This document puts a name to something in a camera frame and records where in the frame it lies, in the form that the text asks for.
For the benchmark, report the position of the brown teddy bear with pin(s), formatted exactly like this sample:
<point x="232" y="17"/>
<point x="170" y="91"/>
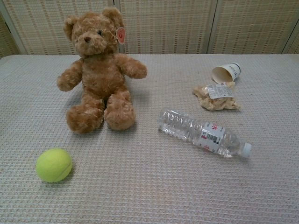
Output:
<point x="102" y="77"/>

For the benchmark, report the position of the white woven tablecloth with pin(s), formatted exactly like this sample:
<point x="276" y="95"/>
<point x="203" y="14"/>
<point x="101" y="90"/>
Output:
<point x="149" y="177"/>

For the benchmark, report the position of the white paper cup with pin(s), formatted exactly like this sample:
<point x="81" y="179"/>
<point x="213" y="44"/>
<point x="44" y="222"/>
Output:
<point x="225" y="72"/>

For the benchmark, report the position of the woven folding screen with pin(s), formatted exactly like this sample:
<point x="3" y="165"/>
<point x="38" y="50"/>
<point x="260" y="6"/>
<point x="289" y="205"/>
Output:
<point x="175" y="25"/>

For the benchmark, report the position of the clear bag of snacks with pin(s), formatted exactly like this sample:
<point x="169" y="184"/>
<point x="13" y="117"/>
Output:
<point x="216" y="96"/>

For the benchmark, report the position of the yellow-green tennis ball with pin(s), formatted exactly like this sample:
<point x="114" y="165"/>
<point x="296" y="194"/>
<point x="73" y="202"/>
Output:
<point x="53" y="165"/>

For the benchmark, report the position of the clear plastic water bottle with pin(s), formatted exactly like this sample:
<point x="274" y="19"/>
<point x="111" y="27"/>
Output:
<point x="201" y="133"/>

